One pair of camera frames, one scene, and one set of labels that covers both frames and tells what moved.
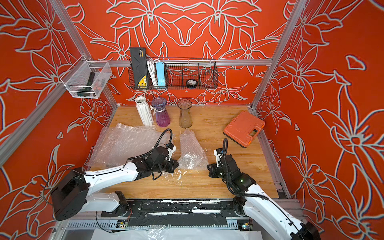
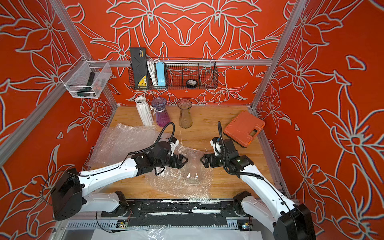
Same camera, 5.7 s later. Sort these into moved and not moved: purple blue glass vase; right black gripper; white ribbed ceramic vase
Moved: right black gripper
Not moved: white ribbed ceramic vase; purple blue glass vase
